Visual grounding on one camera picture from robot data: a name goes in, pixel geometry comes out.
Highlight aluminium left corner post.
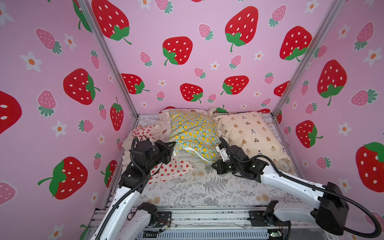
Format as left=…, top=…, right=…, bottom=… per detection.
left=79, top=0, right=139, bottom=121

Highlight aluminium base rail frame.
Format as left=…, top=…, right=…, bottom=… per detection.
left=86, top=201, right=333, bottom=240

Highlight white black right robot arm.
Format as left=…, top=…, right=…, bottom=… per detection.
left=212, top=141, right=382, bottom=239

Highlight aluminium right corner post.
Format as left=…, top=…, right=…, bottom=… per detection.
left=271, top=0, right=345, bottom=120

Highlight red strawberry print pillow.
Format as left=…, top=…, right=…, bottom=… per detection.
left=119, top=108, right=205, bottom=187

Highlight lemon print teal pillow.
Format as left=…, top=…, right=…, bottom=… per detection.
left=169, top=110, right=220, bottom=164

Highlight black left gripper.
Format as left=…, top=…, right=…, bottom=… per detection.
left=142, top=140, right=174, bottom=175

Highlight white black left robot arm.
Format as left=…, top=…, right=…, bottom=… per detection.
left=91, top=137, right=176, bottom=240

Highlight fern print bed sheet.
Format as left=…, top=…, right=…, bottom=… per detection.
left=135, top=166, right=301, bottom=207

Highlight aluminium corner post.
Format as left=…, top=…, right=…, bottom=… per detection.
left=271, top=0, right=345, bottom=120
left=79, top=0, right=139, bottom=121

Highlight cream animal print pillow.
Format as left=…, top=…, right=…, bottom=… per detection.
left=213, top=112, right=296, bottom=175

